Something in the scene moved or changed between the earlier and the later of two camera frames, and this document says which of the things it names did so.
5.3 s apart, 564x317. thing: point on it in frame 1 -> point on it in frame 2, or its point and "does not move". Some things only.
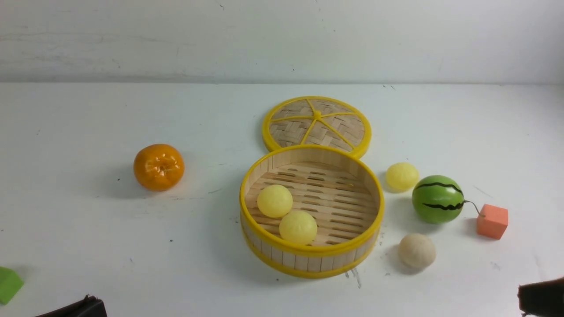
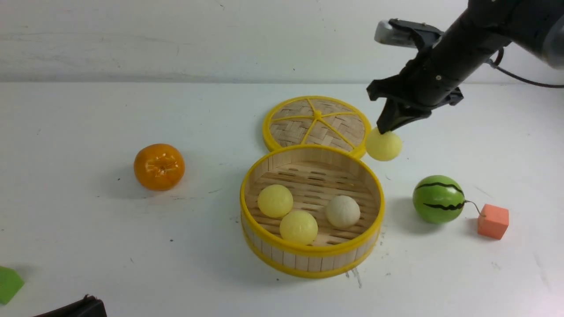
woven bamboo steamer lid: (317, 120) does not move
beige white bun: (417, 250) -> (342, 211)
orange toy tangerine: (158, 167) does not move
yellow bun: (298, 227) does not move
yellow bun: (274, 200) does not move
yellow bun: (402, 176) -> (385, 147)
